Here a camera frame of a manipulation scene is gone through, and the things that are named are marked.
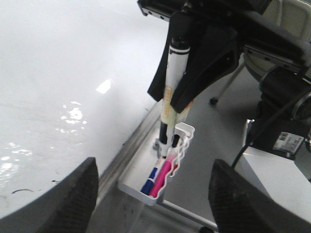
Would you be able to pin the white marker tray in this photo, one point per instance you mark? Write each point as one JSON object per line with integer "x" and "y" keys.
{"x": 147, "y": 174}

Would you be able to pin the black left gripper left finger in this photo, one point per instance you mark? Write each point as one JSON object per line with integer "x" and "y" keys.
{"x": 73, "y": 213}

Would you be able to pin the grey aluminium whiteboard ledge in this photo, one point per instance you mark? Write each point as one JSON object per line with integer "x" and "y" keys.
{"x": 109, "y": 177}

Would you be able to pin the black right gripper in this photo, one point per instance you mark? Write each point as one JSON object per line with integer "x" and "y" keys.
{"x": 218, "y": 54}

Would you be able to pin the blue marker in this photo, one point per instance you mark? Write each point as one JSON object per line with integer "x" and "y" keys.
{"x": 152, "y": 177}

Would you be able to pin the large white whiteboard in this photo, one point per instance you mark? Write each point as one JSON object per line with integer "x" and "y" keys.
{"x": 74, "y": 76}

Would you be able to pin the pink marker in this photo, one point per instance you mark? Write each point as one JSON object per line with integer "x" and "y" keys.
{"x": 165, "y": 170}

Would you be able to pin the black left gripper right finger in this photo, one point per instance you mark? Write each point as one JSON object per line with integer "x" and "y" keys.
{"x": 239, "y": 207}

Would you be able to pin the white whiteboard stand frame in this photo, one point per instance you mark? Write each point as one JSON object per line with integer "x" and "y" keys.
{"x": 214, "y": 100}

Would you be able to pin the white whiteboard marker black tip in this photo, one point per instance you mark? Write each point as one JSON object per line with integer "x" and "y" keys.
{"x": 176, "y": 67}

